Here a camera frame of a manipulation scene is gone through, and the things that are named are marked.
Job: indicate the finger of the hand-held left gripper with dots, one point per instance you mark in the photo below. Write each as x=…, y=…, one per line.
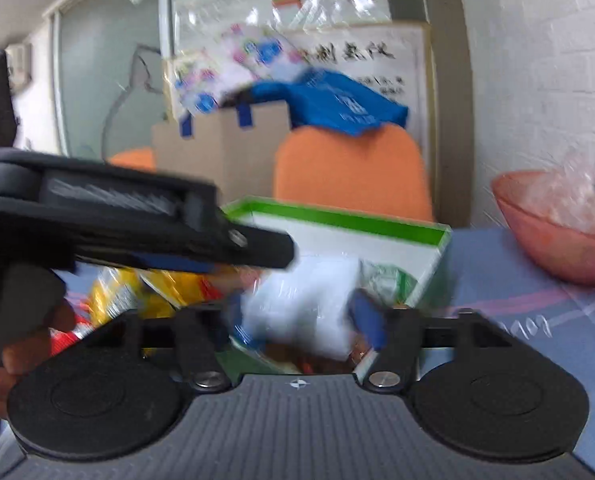
x=257, y=250

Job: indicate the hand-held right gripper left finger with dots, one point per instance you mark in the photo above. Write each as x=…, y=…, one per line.
x=235, y=320

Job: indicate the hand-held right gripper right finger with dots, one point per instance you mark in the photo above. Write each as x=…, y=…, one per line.
x=367, y=320

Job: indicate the white snack packet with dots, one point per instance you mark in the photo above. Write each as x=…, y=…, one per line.
x=302, y=300

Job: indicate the yellow snack packet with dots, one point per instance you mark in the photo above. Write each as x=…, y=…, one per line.
x=122, y=295

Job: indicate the green and white box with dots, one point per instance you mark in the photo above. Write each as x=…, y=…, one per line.
x=402, y=232

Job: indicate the person's left hand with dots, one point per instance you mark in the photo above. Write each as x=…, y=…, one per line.
x=32, y=350

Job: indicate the green and white candy packet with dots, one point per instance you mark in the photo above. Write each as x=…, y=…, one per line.
x=390, y=280

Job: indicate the orange chair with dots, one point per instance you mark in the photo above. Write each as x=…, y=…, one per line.
x=352, y=170
x=135, y=159

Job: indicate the brown cardboard box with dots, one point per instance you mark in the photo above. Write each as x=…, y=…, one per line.
x=202, y=150

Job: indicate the long red snack packet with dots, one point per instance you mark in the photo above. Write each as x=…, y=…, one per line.
x=70, y=337

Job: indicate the blue striped tablecloth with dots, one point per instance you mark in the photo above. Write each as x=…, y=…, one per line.
x=527, y=310

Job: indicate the blue plastic bag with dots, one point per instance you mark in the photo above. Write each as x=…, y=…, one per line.
x=337, y=102

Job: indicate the floral cloth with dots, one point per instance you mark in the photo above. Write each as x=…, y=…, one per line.
x=247, y=60

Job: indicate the pink plastic bowl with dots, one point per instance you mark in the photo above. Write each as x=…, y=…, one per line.
x=552, y=240

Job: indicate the clear plastic wrap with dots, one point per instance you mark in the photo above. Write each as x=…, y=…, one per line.
x=572, y=195

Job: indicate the white poster board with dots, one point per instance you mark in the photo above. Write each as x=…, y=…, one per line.
x=407, y=60

